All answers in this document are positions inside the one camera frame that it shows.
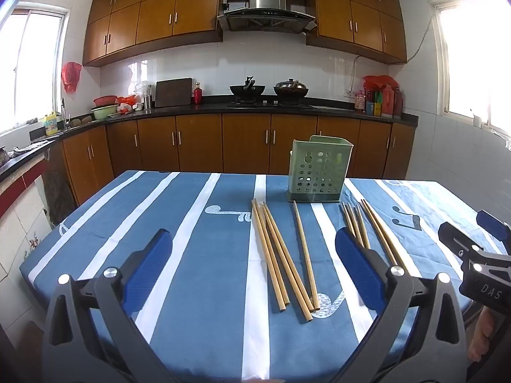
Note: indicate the steel range hood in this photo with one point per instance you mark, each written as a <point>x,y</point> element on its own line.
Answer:
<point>265,8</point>

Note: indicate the yellow detergent bottle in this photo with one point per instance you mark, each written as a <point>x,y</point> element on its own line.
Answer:
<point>51,125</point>

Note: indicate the gas stove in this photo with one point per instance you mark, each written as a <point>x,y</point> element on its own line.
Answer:
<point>271,103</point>

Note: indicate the black wok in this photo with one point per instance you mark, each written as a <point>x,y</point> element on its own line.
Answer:
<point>245,89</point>

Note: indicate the window beside sink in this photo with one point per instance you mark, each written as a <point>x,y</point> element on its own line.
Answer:
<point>36,68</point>

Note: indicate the red plastic bag on wall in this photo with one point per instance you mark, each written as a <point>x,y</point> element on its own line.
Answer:
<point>71,78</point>

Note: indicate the white cup on sill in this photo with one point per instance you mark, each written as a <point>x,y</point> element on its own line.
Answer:
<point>476,120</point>

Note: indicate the row of condiment bottles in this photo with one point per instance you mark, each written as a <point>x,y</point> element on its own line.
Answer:
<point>387,103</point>

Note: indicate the wooden chopstick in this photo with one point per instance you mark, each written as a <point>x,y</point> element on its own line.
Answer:
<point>280,263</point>
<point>361,227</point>
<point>305,255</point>
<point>382,231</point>
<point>348,219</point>
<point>354,223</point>
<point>287,261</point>
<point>377,233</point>
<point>267,253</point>

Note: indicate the dark cutting board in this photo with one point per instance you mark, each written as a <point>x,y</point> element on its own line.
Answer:
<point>173,92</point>

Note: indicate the steel cup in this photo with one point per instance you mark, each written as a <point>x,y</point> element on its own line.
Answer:
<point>148,102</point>

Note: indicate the short wooden upper cabinet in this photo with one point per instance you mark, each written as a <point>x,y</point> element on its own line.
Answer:
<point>359,16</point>

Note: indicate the dark pot with lid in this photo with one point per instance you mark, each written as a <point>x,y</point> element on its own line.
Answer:
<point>290,89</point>

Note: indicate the grey rag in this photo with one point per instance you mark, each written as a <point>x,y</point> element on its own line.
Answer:
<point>28,149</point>

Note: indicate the red bottle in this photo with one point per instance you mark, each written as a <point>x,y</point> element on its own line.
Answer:
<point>197,95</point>

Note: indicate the person's right hand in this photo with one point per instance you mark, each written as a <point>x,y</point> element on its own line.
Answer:
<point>481,333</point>

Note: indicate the black kitchen countertop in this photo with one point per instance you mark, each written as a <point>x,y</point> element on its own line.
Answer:
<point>211,108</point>

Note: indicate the large window with sill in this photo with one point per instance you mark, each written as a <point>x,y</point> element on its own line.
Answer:
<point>475,56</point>

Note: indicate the blue white striped tablecloth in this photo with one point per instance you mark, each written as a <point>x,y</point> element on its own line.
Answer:
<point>207,271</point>

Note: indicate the white plastic bag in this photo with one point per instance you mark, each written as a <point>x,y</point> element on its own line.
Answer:
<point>143,89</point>

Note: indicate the red basin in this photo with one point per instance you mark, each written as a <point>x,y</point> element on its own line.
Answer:
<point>105,100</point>

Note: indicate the steel faucet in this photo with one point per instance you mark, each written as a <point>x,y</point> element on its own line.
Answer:
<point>63,111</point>

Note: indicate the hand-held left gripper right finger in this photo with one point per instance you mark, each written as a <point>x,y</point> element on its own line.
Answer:
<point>355,265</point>

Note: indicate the green perforated utensil holder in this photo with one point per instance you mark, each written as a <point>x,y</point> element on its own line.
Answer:
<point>319,167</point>

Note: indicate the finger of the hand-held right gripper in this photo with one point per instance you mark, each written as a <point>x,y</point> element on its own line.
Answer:
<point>455,237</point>
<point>493,223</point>

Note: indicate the red bag by basins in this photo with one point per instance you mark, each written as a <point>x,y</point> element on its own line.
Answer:
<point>127,99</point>

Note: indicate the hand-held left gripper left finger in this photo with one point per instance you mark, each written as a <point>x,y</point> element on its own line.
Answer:
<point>153,263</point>

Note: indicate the red bag behind bottles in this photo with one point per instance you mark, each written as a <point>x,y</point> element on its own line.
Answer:
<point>377,81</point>

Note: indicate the long wooden upper cabinet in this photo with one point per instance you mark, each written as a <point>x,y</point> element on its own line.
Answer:
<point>155,16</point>

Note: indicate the wooden lower cabinets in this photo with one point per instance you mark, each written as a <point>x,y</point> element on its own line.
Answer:
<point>199,143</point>

